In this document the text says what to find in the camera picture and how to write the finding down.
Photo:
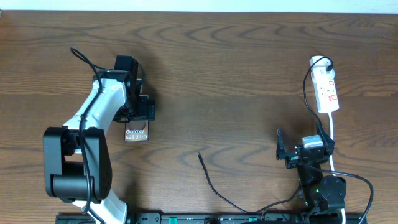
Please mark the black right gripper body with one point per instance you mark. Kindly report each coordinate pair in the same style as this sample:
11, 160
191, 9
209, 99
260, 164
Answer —
291, 161

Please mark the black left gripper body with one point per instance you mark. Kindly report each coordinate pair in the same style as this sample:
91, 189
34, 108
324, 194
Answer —
137, 109

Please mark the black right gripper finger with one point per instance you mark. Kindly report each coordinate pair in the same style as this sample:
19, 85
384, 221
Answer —
328, 143
280, 151

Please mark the grey Galaxy smartphone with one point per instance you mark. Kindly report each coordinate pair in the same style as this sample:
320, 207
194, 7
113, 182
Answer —
137, 131

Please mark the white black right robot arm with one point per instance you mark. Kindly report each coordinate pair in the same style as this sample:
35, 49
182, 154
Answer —
323, 194

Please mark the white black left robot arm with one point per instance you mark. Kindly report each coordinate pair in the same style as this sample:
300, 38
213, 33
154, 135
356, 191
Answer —
77, 165

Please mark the white power strip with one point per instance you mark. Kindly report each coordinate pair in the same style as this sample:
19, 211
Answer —
323, 78

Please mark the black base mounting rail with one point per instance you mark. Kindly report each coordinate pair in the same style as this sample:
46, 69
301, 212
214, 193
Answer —
155, 218

